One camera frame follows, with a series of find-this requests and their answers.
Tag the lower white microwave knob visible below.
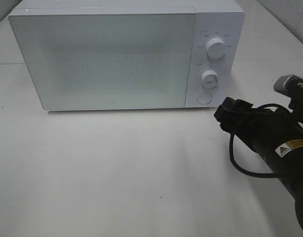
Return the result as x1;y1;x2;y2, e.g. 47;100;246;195
201;70;219;88

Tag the white microwave oven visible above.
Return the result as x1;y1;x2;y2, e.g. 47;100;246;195
8;0;245;111

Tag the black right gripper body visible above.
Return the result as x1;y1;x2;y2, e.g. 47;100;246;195
214;97;254;138

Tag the white microwave knob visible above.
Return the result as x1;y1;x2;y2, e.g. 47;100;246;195
201;70;219;88
206;36;226;59

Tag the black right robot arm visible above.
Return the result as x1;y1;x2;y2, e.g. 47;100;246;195
214;97;303;230

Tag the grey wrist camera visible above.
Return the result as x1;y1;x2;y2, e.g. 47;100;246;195
273;75;303;98

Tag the upper white microwave knob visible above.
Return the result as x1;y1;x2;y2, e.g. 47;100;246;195
206;36;226;59

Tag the round white door button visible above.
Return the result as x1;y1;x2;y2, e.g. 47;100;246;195
197;92;212;105

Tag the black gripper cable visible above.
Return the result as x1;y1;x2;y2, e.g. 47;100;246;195
219;103;295;178

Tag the white microwave door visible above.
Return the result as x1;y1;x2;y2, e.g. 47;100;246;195
9;14;195;111

